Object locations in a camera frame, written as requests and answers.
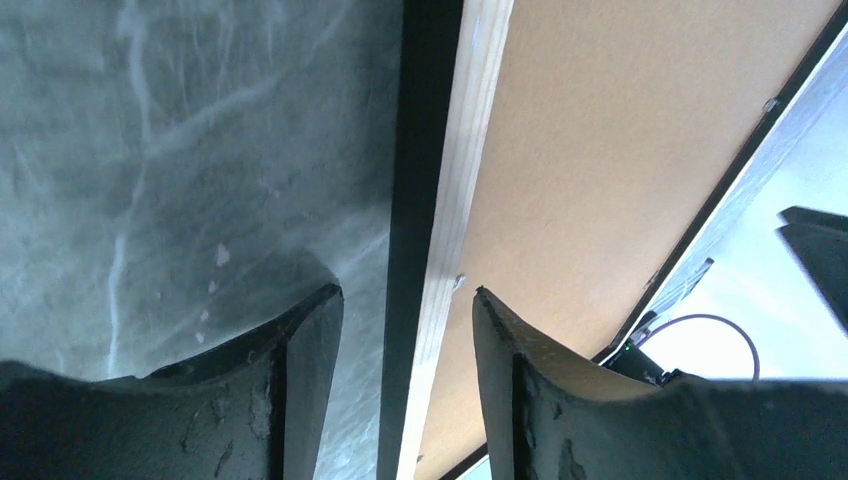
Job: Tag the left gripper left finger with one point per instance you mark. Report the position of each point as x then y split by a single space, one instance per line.
253 407

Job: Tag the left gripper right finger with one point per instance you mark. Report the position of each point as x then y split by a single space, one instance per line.
550 413

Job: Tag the picture frame black and wood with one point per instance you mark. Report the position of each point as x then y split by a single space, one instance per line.
451 57

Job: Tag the brown backing board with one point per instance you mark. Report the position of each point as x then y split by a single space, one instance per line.
612 123

